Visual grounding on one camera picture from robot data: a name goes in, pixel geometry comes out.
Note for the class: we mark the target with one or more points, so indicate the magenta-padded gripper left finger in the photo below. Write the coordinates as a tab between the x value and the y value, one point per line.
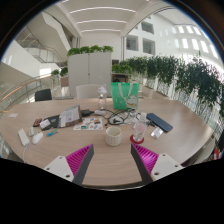
78	160

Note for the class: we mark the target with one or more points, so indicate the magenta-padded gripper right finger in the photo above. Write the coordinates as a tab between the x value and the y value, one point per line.
147	159

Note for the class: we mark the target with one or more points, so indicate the flat round red coaster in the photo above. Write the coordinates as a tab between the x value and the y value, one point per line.
132	141

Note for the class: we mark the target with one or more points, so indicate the small white box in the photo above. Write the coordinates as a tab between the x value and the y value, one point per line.
156	132

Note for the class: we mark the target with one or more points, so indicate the colourful sticker sheet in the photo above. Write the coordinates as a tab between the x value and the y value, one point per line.
87	124

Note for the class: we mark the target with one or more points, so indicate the dark blue keyboard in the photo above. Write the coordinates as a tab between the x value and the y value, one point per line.
160	122

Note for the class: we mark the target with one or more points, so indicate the white checked mug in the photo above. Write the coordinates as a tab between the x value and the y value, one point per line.
113	137

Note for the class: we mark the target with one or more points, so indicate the brown clipboard with paper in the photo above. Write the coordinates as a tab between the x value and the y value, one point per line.
70	116

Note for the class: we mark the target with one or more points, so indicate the white computer mouse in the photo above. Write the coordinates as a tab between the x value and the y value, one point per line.
37	137

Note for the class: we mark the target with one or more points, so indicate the black pouch with white label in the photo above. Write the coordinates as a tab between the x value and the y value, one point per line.
53	120

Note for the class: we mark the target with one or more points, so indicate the black power adapter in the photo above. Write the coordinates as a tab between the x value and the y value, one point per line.
87	113

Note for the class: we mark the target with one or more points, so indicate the white power adapter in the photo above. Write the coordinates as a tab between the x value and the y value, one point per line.
100	112

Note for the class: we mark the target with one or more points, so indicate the small grey oval device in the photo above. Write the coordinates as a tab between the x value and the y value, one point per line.
31	131

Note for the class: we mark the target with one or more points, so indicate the black and red case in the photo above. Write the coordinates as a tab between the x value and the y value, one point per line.
37	122

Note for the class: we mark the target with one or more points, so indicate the white chair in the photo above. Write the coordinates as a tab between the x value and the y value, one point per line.
205	148
87	91

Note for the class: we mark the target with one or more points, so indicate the white power strip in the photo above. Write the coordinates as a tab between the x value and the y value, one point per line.
23	137

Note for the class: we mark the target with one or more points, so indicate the tall clear sports bottle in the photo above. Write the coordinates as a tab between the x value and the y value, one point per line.
102	100

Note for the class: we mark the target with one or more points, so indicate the green tote bag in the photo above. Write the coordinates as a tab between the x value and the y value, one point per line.
121	96

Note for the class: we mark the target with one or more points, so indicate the black chair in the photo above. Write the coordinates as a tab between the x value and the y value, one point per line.
43	95

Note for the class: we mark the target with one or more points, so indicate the white paper slip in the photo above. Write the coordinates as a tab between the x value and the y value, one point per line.
13	115

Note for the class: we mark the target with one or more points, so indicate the wooden planter with plants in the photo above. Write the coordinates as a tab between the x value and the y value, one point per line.
63	75

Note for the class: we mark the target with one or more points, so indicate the white cabinet topped with plants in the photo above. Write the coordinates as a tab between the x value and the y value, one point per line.
89	73

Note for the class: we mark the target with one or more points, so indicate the glass railing with wooden handrail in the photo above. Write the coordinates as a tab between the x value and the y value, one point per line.
25	88

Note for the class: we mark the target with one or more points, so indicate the row of green plants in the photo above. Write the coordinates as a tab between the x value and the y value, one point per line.
196	78

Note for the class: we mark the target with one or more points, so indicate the ceiling light strips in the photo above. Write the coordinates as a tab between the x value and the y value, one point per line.
101	9

